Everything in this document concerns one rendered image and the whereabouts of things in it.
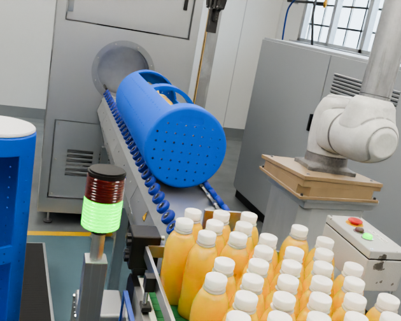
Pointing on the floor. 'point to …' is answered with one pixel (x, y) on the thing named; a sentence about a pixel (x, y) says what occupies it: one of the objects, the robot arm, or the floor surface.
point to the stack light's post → (91, 288)
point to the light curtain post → (205, 65)
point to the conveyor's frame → (133, 287)
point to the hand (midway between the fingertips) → (212, 21)
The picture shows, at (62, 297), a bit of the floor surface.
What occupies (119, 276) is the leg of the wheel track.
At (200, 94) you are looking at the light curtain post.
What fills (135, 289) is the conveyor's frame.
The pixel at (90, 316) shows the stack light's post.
